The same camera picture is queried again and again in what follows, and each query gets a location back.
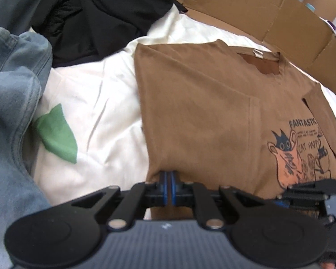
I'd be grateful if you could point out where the cream printed bed sheet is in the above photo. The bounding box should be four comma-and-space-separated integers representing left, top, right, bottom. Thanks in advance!
31, 4, 336, 222

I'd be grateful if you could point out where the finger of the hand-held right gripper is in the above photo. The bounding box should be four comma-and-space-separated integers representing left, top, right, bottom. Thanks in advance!
274, 197, 322, 210
280, 179, 336, 199

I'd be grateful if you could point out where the brown printed t-shirt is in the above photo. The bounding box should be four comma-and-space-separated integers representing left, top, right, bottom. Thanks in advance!
134, 39, 336, 220

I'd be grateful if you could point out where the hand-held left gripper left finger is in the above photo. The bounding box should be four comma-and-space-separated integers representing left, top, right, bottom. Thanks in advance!
70, 171, 168, 232

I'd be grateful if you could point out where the crumpled black garment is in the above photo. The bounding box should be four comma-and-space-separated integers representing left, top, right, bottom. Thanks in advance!
31, 0, 189, 68

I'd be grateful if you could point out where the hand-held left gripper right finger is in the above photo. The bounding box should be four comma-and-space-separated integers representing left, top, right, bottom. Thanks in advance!
169, 171, 269, 230

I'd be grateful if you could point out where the dark grey garment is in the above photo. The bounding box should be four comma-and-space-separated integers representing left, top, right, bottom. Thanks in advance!
0, 0, 88, 37

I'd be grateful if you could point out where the flat brown cardboard sheet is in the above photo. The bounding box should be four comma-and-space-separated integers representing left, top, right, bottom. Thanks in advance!
157, 0, 336, 98

